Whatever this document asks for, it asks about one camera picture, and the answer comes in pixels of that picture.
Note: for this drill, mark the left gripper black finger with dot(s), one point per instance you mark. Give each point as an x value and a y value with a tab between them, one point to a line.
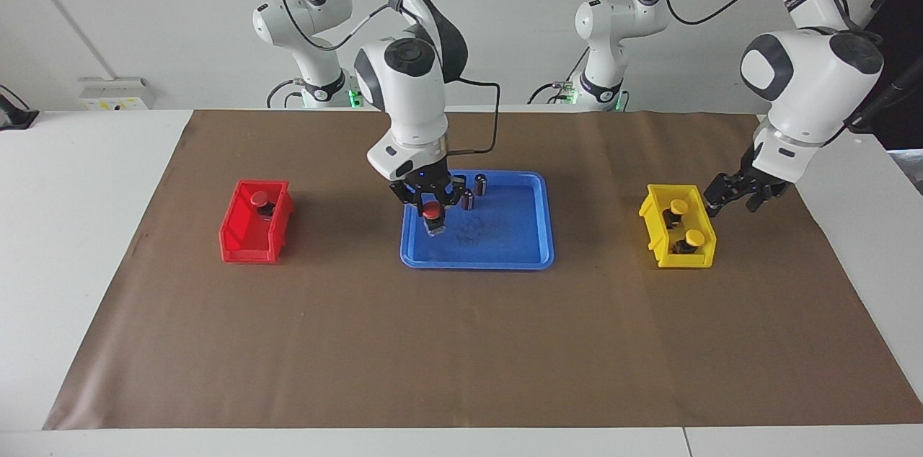
721	192
758	201

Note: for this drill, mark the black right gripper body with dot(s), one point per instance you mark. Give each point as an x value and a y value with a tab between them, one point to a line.
427	179

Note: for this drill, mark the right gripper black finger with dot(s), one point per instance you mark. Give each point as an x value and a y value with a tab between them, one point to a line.
407	199
454	194

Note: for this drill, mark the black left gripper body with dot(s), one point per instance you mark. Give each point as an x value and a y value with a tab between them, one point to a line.
763	176

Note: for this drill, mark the red push button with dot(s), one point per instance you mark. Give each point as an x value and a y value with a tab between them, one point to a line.
259	197
431	212

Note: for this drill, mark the yellow push button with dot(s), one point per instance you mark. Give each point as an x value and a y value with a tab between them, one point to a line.
678	206
695	237

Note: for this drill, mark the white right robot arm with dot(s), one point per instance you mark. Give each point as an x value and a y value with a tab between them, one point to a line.
407	104

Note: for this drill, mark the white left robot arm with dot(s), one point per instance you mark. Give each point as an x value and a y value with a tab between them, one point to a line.
807	89

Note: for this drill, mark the blue plastic tray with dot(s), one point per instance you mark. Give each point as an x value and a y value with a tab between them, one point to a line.
505	241

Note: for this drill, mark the small black cylinder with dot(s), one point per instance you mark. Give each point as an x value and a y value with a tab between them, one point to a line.
480	184
469	201

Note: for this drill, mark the yellow plastic bin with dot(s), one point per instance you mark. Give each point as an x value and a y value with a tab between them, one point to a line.
703	255

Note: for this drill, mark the black stand pole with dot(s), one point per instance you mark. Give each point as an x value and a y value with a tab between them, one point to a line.
890	89

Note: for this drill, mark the brown paper mat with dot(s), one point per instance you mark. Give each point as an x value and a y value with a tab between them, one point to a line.
461	349

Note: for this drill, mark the red plastic bin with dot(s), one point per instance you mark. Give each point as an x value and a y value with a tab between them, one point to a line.
234	244

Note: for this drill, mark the dark background panel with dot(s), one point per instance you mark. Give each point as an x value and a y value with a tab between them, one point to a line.
905	10

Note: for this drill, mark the white wall socket box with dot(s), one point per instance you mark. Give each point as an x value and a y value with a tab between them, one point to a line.
115	93

